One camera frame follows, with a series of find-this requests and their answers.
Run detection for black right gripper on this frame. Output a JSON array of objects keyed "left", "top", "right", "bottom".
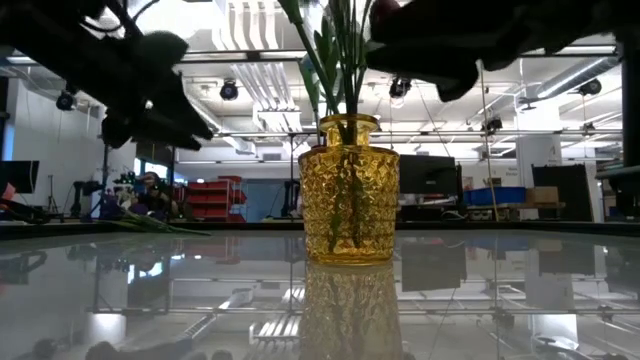
[{"left": 364, "top": 0, "right": 566, "bottom": 103}]

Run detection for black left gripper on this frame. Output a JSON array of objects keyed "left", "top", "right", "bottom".
[{"left": 101, "top": 30, "right": 214, "bottom": 151}]

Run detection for green flower stems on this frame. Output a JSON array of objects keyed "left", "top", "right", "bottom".
[{"left": 277, "top": 0, "right": 351, "bottom": 251}]

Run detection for yellow textured glass vase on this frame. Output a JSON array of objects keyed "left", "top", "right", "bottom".
[{"left": 298, "top": 113, "right": 401, "bottom": 266}]

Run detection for person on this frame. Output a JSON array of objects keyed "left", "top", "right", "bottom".
[{"left": 134, "top": 171, "right": 174, "bottom": 221}]

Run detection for red shelf rack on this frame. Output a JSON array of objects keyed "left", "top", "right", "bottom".
[{"left": 184, "top": 174, "right": 248, "bottom": 224}]

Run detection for purple artificial flower bunch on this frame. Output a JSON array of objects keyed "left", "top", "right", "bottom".
[{"left": 97, "top": 199, "right": 214, "bottom": 237}]

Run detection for black equipment stand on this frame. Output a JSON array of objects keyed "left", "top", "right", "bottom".
[{"left": 69, "top": 179, "right": 104, "bottom": 219}]

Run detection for black monitor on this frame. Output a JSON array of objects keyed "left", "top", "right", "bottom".
[
  {"left": 0, "top": 159, "right": 41, "bottom": 195},
  {"left": 399, "top": 154, "right": 459, "bottom": 196}
]

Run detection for white pillar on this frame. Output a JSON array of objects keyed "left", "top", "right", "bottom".
[{"left": 514, "top": 134, "right": 564, "bottom": 189}]

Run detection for blue plastic bin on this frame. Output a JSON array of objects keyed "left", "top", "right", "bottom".
[{"left": 462, "top": 186, "right": 527, "bottom": 207}]

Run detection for cardboard box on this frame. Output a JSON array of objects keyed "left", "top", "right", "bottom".
[{"left": 525, "top": 186, "right": 560, "bottom": 205}]

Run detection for black upright panel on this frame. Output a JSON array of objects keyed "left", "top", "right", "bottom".
[{"left": 530, "top": 163, "right": 591, "bottom": 224}]

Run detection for white hanging cable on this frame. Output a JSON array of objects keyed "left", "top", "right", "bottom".
[{"left": 478, "top": 59, "right": 500, "bottom": 222}]

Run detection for silver ventilation duct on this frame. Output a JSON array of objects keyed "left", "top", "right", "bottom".
[{"left": 519, "top": 55, "right": 621, "bottom": 104}]

